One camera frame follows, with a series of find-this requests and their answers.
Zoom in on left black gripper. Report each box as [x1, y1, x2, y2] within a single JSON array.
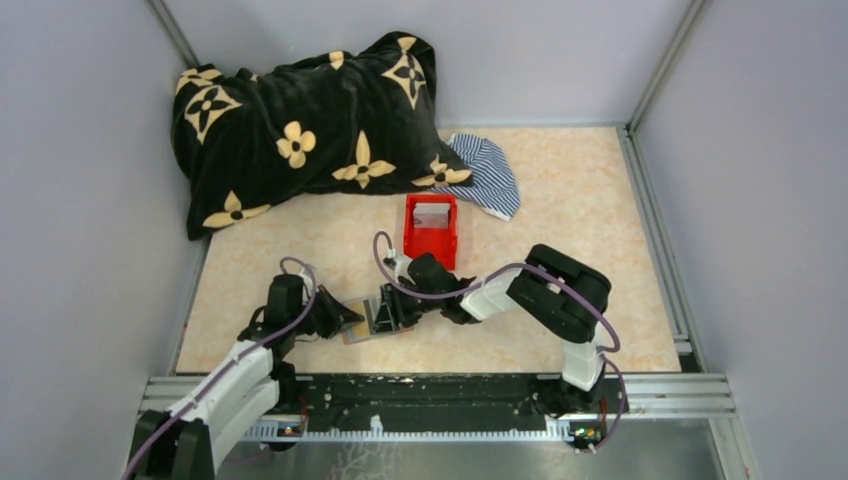
[[289, 284, 363, 339]]

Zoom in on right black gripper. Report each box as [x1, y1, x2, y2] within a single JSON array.
[[371, 279, 444, 335]]

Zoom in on gold striped credit card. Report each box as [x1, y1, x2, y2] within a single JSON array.
[[343, 299, 372, 344]]

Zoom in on pink leather card holder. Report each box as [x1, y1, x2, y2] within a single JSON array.
[[342, 295, 415, 345]]

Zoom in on red plastic bin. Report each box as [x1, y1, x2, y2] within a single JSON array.
[[403, 194, 458, 271]]

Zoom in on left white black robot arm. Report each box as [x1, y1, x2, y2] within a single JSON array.
[[122, 264, 364, 479]]

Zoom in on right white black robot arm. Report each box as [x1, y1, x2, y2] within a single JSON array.
[[374, 244, 620, 412]]

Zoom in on grey card in bin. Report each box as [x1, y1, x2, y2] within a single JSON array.
[[412, 203, 452, 229]]

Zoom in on blue white striped cloth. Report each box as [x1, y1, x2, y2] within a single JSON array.
[[431, 133, 521, 221]]

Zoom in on black floral plush blanket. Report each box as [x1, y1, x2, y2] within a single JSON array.
[[171, 31, 474, 241]]

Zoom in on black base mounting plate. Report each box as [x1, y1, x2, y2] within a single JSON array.
[[271, 374, 629, 432]]

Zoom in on white cable duct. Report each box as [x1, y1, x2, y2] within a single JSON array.
[[239, 418, 574, 443]]

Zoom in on aluminium frame rail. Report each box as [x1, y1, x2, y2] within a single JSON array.
[[137, 372, 737, 420]]

